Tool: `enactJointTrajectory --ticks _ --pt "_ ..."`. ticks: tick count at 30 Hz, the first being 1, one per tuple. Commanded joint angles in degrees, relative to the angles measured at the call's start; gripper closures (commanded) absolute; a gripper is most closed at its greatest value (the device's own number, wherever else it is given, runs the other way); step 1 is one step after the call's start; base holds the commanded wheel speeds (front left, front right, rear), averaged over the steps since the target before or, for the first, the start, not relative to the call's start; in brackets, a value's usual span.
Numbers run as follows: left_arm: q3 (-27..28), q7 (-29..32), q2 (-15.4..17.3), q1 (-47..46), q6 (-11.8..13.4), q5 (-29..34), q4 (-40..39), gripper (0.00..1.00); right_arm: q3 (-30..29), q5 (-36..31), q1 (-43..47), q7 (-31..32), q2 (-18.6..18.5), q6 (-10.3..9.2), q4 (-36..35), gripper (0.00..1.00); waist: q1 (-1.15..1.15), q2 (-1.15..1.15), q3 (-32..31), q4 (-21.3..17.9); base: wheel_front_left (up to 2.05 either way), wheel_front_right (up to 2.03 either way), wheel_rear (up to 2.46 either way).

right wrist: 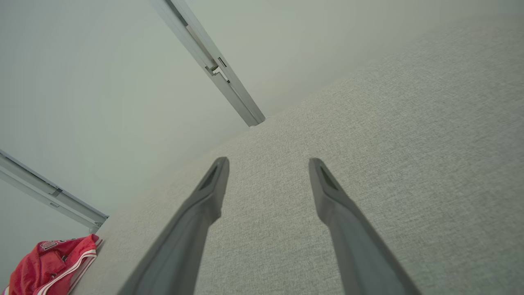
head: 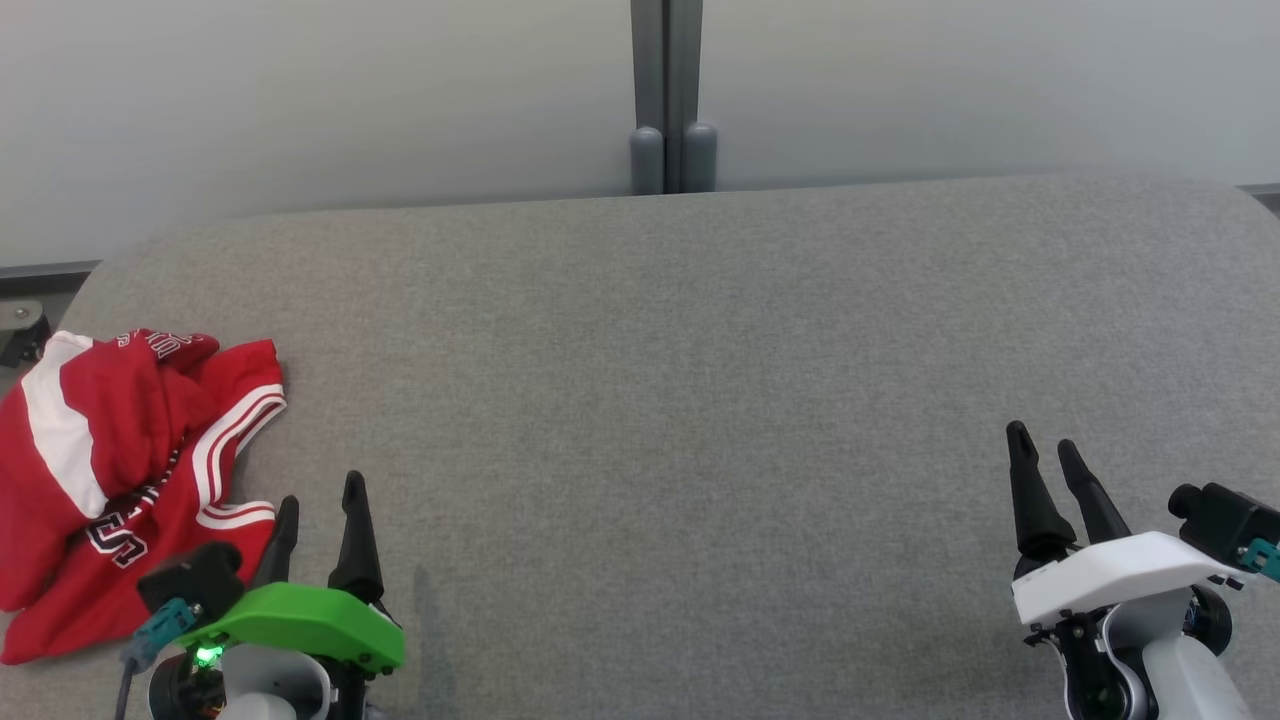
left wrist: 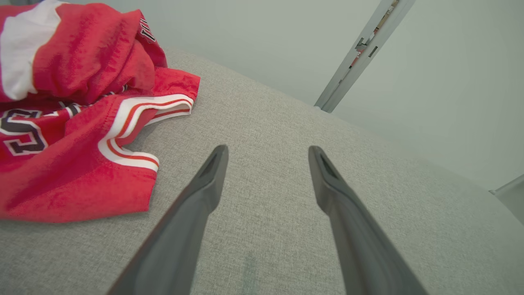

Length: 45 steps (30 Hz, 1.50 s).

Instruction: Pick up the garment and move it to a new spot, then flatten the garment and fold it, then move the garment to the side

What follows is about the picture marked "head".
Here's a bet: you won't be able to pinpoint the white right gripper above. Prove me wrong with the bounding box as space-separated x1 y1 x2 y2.
1006 421 1246 626

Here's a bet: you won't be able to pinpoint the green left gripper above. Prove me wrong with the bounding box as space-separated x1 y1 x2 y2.
200 470 406 673

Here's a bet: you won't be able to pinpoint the red basketball jersey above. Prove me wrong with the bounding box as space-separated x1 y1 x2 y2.
0 338 288 666

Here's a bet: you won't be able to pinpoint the red white shorts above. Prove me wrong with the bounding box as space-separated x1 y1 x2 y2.
0 328 221 613

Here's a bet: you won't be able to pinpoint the black caster wheel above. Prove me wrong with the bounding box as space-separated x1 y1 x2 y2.
0 300 51 369

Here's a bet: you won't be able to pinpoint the teal left camera cable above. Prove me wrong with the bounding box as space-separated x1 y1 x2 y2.
115 598 201 720

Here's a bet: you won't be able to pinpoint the teal camera cable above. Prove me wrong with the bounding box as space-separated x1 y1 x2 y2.
1238 538 1280 583
115 598 201 720

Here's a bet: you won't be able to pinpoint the teal right camera cable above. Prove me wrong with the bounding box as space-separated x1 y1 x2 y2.
1238 538 1280 583

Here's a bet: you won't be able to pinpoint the grey cylindrical post cap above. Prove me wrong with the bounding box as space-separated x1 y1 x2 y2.
629 126 666 196
682 121 719 193

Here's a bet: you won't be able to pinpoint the grey partition post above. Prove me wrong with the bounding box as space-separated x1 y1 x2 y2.
630 0 704 194

